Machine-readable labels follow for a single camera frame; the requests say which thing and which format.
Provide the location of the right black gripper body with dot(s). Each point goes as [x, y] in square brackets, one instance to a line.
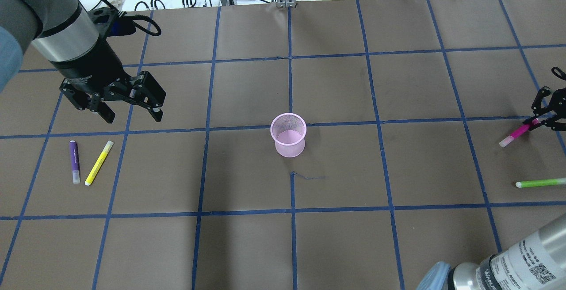
[549, 112]

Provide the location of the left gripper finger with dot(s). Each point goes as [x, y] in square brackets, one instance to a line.
[101, 108]
[149, 94]

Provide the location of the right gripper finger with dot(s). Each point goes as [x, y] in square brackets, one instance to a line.
[534, 122]

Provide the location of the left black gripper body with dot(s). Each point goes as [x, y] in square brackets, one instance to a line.
[90, 70]

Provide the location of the pink marker pen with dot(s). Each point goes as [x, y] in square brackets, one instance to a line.
[513, 136]

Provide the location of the purple marker pen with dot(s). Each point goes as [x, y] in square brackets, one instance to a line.
[75, 161]

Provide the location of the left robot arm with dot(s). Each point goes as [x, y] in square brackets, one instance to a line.
[74, 41]

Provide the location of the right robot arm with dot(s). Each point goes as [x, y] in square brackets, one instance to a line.
[535, 263]

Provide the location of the pink mesh cup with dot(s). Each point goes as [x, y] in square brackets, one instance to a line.
[288, 132]

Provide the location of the yellow marker pen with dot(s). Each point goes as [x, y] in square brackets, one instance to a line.
[99, 163]

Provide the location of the green marker pen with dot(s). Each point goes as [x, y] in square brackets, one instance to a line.
[540, 183]

